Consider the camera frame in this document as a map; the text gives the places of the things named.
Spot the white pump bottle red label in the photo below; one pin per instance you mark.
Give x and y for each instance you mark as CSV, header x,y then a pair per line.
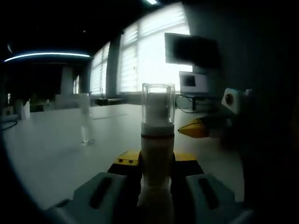
x,y
157,158

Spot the large clear pump cover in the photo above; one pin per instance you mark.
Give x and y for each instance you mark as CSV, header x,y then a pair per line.
x,y
170,105

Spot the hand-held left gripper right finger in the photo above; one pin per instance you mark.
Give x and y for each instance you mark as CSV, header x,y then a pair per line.
x,y
201,200

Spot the short ceiling light strip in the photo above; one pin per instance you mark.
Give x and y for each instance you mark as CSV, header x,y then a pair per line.
x,y
46,56

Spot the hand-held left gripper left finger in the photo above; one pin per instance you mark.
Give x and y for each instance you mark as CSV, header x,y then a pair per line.
x,y
107,196

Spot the white low cabinet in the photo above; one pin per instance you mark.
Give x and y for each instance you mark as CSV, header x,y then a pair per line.
x,y
67,101

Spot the black wall monitor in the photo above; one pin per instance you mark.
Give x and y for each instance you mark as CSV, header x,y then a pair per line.
x,y
191,50

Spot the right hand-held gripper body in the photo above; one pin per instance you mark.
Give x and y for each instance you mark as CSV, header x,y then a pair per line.
x,y
240,101

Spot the clear glass pump bottle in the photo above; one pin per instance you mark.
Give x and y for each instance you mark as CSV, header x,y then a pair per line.
x,y
86,126

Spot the white square pillar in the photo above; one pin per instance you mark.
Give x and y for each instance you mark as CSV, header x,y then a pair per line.
x,y
66,81

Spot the small clear pump cover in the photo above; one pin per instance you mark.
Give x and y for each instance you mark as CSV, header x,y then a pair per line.
x,y
84,101

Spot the open laptop on stand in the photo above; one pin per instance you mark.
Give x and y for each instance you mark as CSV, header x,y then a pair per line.
x,y
194,81

